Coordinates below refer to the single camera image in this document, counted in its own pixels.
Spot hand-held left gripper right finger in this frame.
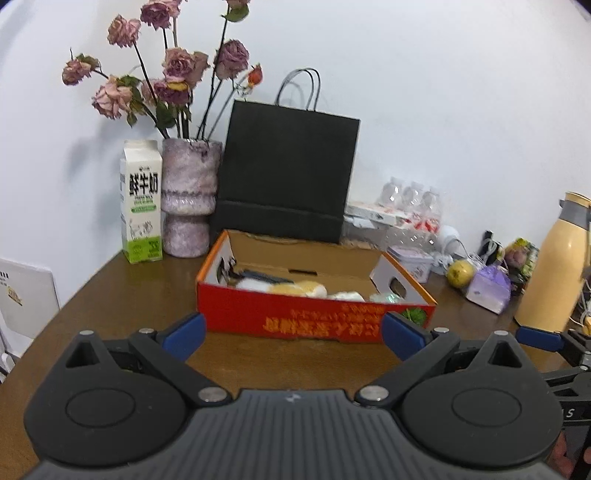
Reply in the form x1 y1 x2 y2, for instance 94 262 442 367
355 311 533 409

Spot red cardboard box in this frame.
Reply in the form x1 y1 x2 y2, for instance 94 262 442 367
195 229 438 345

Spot white round desk gadget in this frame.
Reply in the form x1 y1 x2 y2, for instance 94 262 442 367
434 225 463 260

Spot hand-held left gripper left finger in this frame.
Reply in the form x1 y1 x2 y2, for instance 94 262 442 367
58 311 232 409

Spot white printed tin box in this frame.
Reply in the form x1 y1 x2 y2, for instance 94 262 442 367
387 246 435 284

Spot dried pink rose bouquet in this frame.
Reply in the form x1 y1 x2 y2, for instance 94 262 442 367
62 0 265 140

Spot person's right hand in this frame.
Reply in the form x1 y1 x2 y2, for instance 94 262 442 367
551 431 591 480

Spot white green milk carton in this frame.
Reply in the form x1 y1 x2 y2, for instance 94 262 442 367
120 140 164 265

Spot braided charging cable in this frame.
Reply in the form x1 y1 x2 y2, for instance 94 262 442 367
236 268 295 284

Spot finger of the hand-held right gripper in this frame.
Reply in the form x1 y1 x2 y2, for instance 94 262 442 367
516 325 591 368
543 365 591 394

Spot purple tissue pack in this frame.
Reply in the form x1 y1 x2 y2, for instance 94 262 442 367
466 265 513 315

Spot flat white carton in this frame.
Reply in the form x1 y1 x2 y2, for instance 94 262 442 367
344 200 416 228

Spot purple mottled vase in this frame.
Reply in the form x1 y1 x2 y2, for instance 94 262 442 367
161 137 223 258

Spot black paper bag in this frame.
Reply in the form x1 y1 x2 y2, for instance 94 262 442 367
211 68 362 246

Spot yellow thermos jug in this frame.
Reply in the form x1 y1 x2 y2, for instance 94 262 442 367
514 191 591 334

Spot white charging cables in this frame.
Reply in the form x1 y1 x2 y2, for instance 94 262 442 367
571 276 591 334

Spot white flat panel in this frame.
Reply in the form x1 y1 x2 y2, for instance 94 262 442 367
0 257 61 361

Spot yellow green pear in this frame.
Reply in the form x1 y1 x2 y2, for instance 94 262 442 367
446 259 476 289

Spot white and yellow plush toy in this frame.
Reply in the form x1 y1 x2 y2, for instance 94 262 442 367
235 277 366 302

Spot colourful snack bag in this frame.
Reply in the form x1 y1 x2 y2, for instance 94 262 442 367
503 237 540 296

